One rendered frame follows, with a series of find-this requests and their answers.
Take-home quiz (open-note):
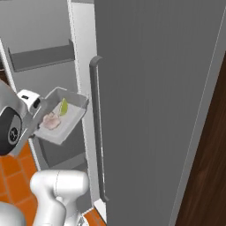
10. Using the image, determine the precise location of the white fridge body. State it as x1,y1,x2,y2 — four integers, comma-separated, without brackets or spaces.
66,0,108,224

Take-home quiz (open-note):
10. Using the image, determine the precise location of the green lemon wedge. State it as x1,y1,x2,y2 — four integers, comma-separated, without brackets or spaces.
59,97,70,117

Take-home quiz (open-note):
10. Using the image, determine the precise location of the grey door shelf bin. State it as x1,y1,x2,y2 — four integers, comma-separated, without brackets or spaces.
7,39,76,73

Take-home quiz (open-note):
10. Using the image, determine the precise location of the grey freezer door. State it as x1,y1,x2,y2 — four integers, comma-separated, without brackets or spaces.
0,0,89,175

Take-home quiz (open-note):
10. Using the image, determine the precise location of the grey vegetable container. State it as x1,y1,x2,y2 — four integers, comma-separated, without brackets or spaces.
33,86,90,146

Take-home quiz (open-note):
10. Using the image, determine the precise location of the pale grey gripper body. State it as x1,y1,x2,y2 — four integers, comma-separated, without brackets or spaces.
11,99,49,157

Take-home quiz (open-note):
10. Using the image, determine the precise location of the grey fridge door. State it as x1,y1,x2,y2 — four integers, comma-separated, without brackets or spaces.
93,0,226,226

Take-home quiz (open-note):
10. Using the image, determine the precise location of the dark grey fridge door handle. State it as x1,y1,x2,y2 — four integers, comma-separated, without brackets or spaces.
88,55,110,203

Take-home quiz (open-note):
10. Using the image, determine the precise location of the dark wood cabinet panel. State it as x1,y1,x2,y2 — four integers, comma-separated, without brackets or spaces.
175,52,226,226

